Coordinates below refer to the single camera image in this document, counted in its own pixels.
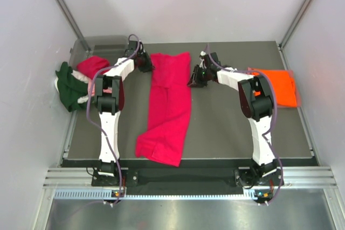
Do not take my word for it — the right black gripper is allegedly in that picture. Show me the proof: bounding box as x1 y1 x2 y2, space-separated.
187 65 211 88

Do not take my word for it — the red t shirt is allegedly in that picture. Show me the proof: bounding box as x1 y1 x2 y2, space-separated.
77 56 110 79

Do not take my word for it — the magenta t shirt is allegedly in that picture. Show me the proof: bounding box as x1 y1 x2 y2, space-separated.
135 52 192 167

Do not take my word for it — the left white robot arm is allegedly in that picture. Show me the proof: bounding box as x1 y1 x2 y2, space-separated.
94 40 153 185

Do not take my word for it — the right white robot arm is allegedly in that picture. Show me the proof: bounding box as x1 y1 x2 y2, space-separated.
188 51 279 189

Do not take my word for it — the grey plastic bin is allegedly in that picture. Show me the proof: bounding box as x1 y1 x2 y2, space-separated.
70 36 128 63

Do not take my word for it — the light pink t shirt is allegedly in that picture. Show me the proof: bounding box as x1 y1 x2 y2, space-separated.
88 80 112 96

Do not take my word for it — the white t shirt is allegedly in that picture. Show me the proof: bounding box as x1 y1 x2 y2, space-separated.
54 70 90 104

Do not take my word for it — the dark green t shirt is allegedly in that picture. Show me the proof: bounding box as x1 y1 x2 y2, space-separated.
55 61 88 112

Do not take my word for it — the folded salmon pink t shirt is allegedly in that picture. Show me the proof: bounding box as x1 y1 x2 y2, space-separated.
246 67 301 109

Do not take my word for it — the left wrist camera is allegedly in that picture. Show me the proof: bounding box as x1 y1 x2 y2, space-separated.
126 40 144 53

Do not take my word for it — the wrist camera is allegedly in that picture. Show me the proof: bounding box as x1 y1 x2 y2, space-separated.
199 51 210 61
126 40 144 53

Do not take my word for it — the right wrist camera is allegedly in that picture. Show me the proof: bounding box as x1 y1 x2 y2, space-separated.
199 51 210 61

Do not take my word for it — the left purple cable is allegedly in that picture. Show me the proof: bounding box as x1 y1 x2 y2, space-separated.
85 34 143 205

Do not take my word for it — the purple cable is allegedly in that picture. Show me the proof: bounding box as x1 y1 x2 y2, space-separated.
203 43 284 205
85 34 143 205

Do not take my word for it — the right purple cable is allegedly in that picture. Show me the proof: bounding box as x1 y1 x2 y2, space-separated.
203 43 284 205

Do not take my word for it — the left aluminium frame post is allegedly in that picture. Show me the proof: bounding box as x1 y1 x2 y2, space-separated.
55 0 91 52

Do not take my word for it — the aluminium frame post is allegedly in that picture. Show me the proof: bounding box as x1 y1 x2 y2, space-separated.
55 0 91 52
279 0 331 50

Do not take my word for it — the slotted grey cable duct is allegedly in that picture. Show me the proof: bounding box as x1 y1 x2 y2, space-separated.
54 189 271 201

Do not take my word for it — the right aluminium frame post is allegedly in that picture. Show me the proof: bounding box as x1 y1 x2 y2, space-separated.
279 0 331 50

